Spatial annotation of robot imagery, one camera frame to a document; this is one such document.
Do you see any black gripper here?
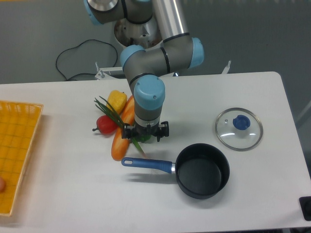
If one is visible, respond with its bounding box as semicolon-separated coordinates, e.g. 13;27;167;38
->
121;121;169;142

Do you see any green onion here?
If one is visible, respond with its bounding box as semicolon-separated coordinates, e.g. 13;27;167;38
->
95;97;149;159

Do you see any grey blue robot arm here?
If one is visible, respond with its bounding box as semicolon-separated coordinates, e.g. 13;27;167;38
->
84;0;205;139

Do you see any green bell pepper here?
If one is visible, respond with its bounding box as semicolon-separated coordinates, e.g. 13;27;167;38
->
132;135;153;144

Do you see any orange baguette bread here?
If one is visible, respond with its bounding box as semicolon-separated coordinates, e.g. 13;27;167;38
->
111;96;135;161

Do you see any red bell pepper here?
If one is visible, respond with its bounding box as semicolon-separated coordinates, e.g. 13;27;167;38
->
92;115;118;135

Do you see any yellow bell pepper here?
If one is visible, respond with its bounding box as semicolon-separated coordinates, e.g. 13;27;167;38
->
106;90;127;114

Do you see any glass pot lid blue knob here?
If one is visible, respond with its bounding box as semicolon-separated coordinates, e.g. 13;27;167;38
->
214;107;263;151

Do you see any yellow woven basket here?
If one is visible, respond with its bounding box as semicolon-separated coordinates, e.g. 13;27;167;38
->
0;100;44;216

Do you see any black object table corner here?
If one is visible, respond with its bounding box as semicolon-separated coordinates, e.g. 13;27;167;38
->
299;196;311;221

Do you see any black saucepan blue handle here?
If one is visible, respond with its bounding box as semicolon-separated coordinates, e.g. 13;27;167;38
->
121;143;230;200

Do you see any black cable on floor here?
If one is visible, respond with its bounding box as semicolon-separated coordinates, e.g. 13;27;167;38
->
55;39;119;82

